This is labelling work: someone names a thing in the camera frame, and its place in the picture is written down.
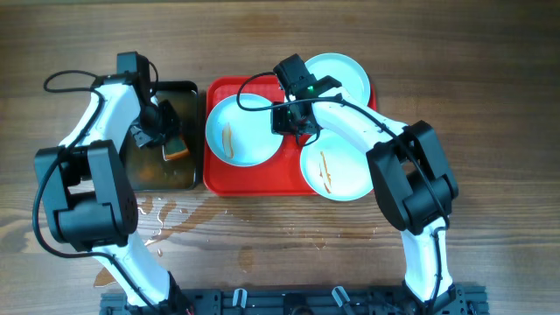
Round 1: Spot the orange green sponge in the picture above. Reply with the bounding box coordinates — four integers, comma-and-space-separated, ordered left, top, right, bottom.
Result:
163, 136, 190, 161

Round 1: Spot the light blue plate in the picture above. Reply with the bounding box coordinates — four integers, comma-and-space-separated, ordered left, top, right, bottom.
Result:
300, 129, 374, 201
305, 52, 372, 105
206, 95, 284, 167

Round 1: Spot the light blue plate front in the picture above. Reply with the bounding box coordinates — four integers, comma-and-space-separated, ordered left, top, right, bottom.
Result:
300, 129, 374, 201

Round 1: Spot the light blue plate back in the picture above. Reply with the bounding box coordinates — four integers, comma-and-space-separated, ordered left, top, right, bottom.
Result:
305, 52, 372, 105

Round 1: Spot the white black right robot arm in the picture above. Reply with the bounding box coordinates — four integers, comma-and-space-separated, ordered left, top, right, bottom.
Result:
272, 91, 459, 312

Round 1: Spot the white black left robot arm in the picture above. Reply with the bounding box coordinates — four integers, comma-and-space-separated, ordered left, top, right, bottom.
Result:
32, 71, 194, 314

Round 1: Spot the black water-filled tray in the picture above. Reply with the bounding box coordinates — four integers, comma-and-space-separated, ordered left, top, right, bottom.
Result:
120, 80, 203, 192

